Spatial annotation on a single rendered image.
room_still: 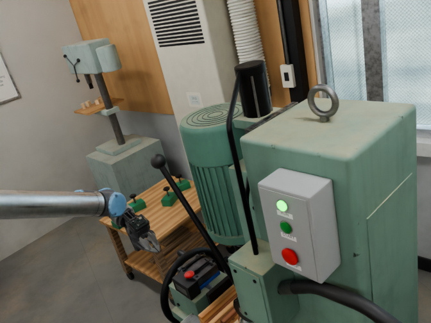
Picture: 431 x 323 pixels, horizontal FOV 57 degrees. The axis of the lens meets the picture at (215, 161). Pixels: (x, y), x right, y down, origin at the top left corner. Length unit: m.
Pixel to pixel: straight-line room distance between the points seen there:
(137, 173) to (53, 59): 1.36
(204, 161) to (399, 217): 0.40
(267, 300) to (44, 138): 3.34
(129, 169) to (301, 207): 2.68
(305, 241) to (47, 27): 3.55
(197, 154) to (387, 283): 0.45
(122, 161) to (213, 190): 2.29
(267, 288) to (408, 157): 0.33
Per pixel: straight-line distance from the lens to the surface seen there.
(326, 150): 0.60
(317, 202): 0.58
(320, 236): 0.61
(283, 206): 0.60
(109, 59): 2.92
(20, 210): 1.28
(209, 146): 0.84
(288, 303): 0.82
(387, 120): 0.68
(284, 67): 2.31
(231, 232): 0.95
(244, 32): 2.32
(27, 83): 3.84
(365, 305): 0.67
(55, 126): 3.94
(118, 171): 3.15
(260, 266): 0.74
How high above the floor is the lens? 1.78
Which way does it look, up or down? 24 degrees down
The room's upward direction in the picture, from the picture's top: 14 degrees counter-clockwise
